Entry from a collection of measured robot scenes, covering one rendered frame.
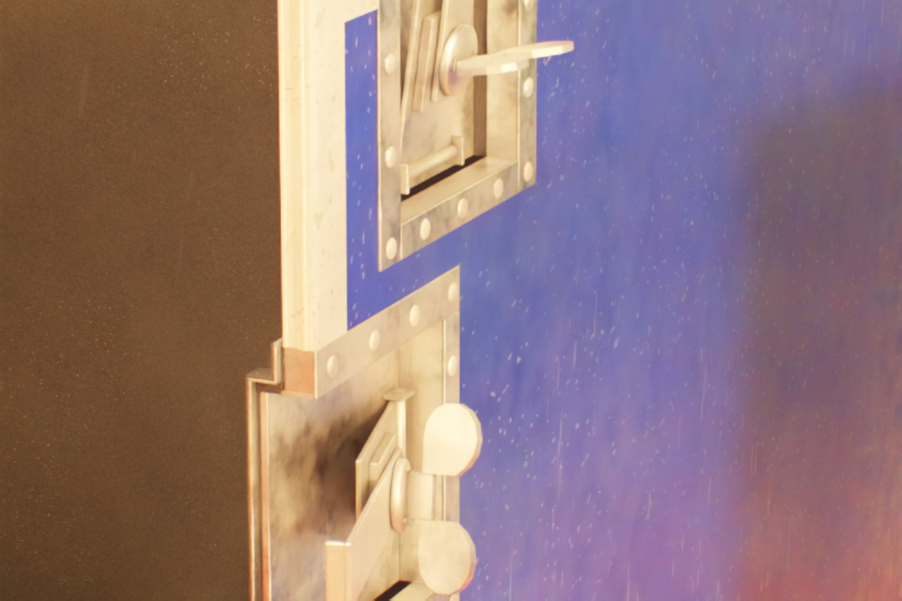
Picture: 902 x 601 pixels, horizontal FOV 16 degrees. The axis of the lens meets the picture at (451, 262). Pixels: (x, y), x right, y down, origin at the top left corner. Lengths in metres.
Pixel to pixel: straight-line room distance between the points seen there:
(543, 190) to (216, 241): 1.02
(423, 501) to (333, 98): 0.15
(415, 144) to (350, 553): 0.16
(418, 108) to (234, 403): 1.13
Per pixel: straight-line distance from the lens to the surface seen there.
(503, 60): 1.06
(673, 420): 1.33
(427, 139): 1.10
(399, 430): 1.10
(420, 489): 1.07
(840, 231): 1.51
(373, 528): 1.03
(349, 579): 1.00
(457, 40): 1.08
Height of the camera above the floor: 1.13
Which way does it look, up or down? 16 degrees down
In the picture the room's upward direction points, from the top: straight up
